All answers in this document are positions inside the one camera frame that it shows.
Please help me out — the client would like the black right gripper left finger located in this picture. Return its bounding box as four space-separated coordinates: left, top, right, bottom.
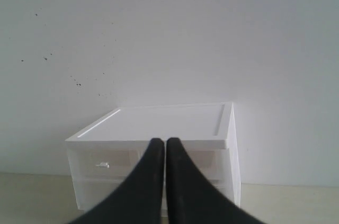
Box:
71 138 165 223

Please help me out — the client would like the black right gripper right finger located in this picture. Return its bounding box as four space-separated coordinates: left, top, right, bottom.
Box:
166 138 262 223

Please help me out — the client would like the white plastic drawer cabinet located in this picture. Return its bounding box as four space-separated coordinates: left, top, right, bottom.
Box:
65 102 242 211

